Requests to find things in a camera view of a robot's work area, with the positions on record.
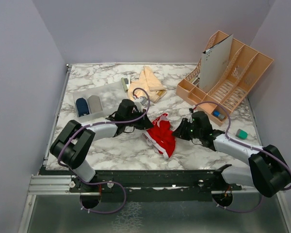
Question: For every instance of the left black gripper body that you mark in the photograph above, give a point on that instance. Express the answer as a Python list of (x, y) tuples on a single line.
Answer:
[(136, 112)]

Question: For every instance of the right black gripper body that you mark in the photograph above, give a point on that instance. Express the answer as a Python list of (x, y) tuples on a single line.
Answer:
[(197, 132)]

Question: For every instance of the red boxer underwear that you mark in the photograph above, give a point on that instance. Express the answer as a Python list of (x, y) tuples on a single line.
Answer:
[(160, 136)]

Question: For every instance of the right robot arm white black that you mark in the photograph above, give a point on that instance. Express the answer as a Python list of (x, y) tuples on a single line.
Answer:
[(267, 172)]

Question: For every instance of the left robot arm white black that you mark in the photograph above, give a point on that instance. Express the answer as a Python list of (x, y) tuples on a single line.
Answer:
[(74, 141)]

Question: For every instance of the grey rolled underwear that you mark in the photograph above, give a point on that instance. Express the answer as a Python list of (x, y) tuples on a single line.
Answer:
[(94, 104)]

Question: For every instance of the beige underwear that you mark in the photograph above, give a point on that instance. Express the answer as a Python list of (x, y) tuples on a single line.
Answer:
[(148, 82)]

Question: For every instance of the navy rolled underwear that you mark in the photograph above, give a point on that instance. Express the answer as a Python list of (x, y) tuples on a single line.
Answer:
[(82, 107)]

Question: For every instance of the blue capped small bottle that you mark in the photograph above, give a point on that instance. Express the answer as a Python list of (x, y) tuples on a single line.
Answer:
[(218, 115)]

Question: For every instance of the clear plastic storage box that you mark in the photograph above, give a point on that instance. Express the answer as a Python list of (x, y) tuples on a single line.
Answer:
[(102, 101)]

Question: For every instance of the green grey eraser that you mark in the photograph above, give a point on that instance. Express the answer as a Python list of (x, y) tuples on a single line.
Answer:
[(241, 134)]

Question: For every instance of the white folder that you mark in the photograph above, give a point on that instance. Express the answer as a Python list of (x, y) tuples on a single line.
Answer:
[(214, 62)]

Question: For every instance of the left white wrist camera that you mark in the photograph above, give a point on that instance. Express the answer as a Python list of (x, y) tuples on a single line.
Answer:
[(140, 101)]

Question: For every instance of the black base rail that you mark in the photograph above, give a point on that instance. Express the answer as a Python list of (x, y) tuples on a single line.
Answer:
[(147, 185)]

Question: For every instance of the aluminium frame rail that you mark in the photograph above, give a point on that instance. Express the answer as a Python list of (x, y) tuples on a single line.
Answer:
[(50, 207)]

